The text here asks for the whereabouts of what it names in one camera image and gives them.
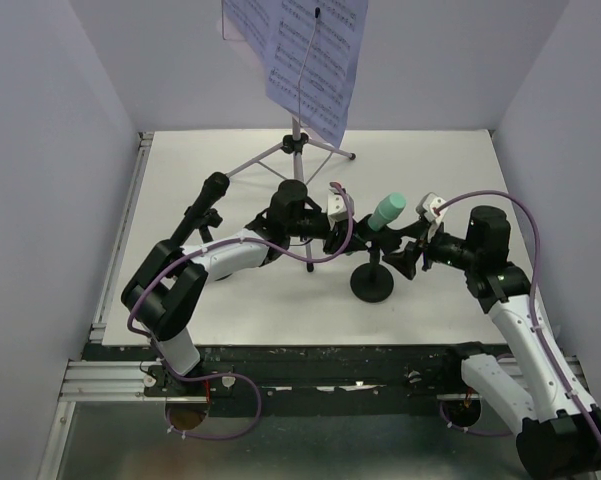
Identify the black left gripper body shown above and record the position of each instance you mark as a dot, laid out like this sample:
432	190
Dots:
336	227

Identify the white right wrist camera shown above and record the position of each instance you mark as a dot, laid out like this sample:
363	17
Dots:
430	208

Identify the green toy microphone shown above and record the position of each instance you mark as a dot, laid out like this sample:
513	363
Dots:
388	210

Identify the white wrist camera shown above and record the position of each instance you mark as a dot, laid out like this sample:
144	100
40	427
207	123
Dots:
430	208
340	205

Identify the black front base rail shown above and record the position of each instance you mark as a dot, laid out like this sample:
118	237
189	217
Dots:
312	381

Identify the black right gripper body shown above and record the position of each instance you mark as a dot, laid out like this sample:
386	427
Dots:
422	244

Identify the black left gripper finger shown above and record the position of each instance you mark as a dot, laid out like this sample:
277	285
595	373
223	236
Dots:
360	232
335	244

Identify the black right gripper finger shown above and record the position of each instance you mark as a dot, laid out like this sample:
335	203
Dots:
413	231
396	260

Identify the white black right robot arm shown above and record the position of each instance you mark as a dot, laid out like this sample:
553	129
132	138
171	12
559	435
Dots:
555	421

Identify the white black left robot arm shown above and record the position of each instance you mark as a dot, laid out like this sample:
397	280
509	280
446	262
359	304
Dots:
163	293

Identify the lilac tripod music stand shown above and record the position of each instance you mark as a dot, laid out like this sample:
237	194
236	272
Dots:
293	144

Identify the aluminium left side rail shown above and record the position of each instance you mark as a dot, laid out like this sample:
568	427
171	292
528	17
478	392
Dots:
98	325

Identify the white sheet music page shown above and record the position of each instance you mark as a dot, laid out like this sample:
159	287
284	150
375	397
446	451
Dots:
309	53

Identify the aluminium rail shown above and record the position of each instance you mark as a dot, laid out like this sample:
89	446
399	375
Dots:
98	325
117	381

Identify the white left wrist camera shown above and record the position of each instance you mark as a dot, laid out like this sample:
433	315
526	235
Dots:
340	205

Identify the black toy microphone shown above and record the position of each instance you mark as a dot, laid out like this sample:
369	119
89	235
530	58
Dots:
213	189

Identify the black clip microphone stand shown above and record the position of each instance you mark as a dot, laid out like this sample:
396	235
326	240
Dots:
372	282

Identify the aluminium front rail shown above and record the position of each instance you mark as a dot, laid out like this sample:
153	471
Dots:
117	381

